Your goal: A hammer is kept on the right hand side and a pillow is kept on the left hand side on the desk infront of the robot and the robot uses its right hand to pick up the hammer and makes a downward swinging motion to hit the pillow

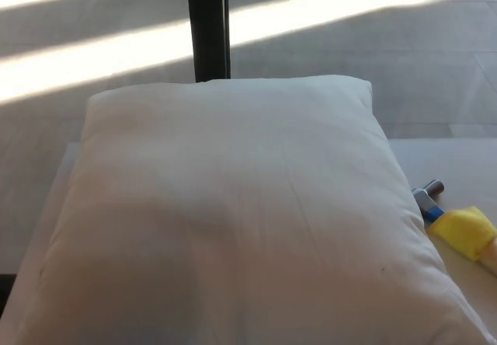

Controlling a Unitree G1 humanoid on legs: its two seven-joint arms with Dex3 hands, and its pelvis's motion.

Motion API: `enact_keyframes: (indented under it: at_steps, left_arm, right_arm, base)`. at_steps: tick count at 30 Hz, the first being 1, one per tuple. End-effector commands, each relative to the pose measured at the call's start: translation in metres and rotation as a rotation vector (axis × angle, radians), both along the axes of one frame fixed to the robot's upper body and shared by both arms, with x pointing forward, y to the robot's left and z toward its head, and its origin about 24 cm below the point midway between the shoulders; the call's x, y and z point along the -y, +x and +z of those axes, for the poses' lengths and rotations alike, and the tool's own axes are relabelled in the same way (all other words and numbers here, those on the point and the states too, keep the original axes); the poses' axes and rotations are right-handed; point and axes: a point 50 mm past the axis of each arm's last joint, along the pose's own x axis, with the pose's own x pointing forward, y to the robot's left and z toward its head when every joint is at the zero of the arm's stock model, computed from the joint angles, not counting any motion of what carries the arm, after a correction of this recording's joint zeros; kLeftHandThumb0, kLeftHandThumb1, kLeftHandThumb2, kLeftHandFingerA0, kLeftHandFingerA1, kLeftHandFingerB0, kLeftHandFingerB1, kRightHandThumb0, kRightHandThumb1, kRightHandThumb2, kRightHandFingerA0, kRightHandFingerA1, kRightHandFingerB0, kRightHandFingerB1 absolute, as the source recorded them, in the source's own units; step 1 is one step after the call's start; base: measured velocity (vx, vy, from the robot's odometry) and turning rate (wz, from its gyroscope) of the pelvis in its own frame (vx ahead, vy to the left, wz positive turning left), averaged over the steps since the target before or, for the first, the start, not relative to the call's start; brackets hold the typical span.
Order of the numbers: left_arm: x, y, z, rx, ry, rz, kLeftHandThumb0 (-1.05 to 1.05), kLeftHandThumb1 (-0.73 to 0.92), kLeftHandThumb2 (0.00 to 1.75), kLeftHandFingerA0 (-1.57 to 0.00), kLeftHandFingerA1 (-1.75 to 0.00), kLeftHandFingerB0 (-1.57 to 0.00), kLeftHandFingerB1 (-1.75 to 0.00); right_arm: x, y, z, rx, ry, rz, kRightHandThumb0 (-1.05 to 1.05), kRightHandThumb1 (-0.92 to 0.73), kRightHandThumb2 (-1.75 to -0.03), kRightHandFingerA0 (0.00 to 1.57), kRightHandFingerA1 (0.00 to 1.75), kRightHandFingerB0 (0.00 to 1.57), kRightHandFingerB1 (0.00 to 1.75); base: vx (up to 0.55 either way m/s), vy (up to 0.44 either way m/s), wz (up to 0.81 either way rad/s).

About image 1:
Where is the claw hammer blue yellow handle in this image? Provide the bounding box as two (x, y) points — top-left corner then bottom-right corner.
(411, 179), (497, 277)

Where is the white square pillow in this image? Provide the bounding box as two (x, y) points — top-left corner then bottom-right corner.
(10, 74), (497, 345)

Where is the black vertical post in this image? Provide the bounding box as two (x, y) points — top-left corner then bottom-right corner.
(185, 0), (231, 84)

